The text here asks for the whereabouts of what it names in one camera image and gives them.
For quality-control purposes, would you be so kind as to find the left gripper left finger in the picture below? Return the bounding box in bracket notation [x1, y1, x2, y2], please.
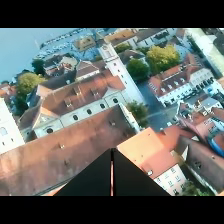
[54, 148, 112, 197]

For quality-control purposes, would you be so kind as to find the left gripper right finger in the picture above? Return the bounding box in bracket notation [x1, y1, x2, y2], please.
[112, 148, 171, 197]

